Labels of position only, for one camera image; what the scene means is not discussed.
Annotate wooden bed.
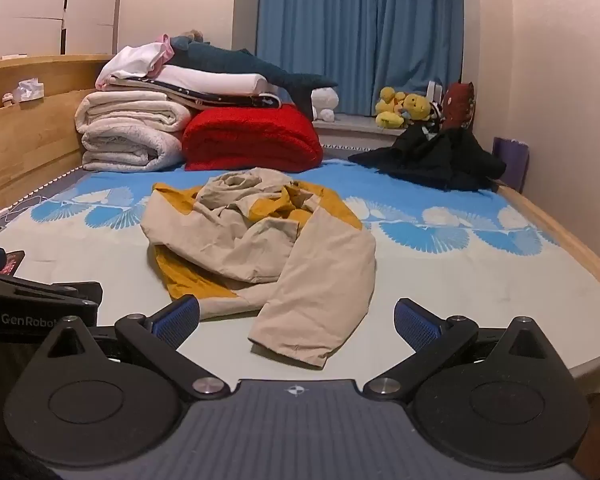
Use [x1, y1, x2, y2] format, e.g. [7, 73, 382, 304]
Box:
[0, 54, 600, 401]

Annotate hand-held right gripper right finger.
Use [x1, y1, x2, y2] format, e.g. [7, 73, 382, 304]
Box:
[363, 298, 556, 402]

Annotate grey-white folded blanket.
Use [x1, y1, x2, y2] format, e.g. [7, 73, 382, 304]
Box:
[81, 127, 185, 173]

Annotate blue white printed bed mat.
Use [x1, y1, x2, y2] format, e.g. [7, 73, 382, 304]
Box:
[0, 157, 600, 401]

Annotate white wardrobe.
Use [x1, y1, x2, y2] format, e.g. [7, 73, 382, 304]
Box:
[0, 0, 126, 61]

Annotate cream folded blanket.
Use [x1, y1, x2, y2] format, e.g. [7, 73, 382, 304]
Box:
[75, 90, 196, 135]

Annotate white and pink cloth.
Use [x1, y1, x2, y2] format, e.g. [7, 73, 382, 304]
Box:
[96, 35, 175, 88]

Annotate dark red cushion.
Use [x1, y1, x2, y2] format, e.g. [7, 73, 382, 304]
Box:
[442, 81, 477, 132]

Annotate blue curtain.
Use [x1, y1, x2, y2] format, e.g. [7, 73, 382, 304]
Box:
[256, 0, 465, 117]

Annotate black clothes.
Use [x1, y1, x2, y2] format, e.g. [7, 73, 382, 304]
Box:
[348, 122, 508, 192]

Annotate beige and mustard jacket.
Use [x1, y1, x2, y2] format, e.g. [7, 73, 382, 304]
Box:
[140, 167, 377, 368]

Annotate yellow plush toy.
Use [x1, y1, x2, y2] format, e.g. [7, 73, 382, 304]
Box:
[402, 92, 432, 124]
[375, 86, 406, 131]

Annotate purple box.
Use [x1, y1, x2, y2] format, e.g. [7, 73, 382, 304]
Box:
[492, 136, 531, 193]

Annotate red folded blanket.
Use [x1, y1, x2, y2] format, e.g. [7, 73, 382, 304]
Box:
[182, 105, 325, 173]

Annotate dark blue shark plush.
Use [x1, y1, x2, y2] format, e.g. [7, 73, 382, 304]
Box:
[167, 35, 340, 120]

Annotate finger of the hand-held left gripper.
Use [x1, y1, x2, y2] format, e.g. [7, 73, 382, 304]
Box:
[0, 267, 104, 308]

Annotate white and pink folded bedding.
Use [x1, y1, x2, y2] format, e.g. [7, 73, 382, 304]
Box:
[102, 76, 284, 111]

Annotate tissue box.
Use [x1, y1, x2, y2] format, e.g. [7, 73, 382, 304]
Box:
[12, 79, 46, 103]

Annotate white plush toy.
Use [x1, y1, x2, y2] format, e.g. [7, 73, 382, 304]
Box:
[311, 87, 340, 122]

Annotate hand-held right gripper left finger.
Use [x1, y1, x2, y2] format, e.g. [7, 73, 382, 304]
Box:
[45, 294, 231, 401]

